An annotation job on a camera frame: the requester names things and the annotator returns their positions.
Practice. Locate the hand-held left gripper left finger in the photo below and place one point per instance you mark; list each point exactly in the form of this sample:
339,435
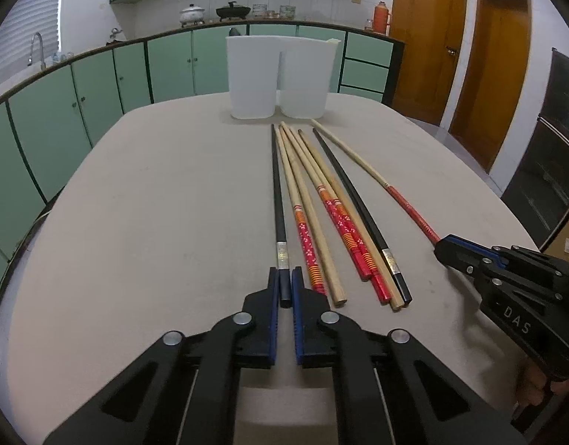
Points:
274,315

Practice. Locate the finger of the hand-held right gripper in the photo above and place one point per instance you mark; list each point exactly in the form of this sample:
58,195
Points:
479,251
456,257

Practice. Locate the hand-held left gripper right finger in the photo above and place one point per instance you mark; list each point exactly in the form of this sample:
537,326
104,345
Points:
297,315

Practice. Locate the plain wooden chopstick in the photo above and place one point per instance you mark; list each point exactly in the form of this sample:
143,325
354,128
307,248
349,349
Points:
314,222
396,303

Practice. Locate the red patterned wooden chopstick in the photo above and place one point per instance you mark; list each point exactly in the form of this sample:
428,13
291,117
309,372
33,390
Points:
303,227
365,264
382,289

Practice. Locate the black chopstick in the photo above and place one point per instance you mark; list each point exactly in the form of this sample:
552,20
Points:
358,204
278,213

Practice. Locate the wooden chopstick with red end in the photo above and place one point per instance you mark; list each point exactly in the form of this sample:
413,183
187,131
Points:
358,160

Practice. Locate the white double utensil holder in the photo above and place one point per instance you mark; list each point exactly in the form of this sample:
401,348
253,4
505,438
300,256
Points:
254,79

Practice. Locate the person's right hand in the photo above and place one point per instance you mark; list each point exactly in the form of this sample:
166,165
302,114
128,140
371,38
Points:
531,389

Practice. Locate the black cabinet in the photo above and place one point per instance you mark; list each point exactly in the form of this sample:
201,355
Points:
553,148

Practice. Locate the wooden door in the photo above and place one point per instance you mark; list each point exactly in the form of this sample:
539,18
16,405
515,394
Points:
493,79
423,46

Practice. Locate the orange thermos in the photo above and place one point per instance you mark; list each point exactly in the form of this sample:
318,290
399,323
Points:
383,18

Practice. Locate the green base cabinets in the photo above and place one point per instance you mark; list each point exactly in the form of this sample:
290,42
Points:
52,125

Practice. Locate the black wok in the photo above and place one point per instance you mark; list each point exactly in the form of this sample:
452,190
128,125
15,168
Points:
232,10

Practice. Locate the white lidded pot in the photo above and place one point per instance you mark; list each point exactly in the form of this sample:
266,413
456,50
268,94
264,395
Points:
191,13

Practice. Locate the small metal ornament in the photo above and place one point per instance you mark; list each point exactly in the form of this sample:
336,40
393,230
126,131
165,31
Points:
114,36

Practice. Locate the clear bottles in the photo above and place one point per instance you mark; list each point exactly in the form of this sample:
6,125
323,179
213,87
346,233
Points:
62,57

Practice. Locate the metal sink faucet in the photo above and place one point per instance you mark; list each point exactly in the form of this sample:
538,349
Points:
41,53

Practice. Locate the window blinds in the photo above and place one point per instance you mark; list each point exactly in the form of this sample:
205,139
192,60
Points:
25,23

